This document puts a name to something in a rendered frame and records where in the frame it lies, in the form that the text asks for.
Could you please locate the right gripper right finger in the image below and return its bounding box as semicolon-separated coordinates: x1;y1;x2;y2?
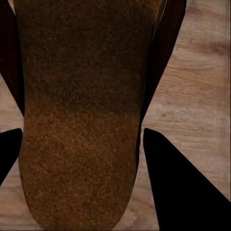
143;128;231;231

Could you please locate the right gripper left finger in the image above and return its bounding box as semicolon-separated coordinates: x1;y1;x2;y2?
0;128;23;186

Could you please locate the sandal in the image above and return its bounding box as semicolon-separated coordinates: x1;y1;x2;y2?
0;0;187;231

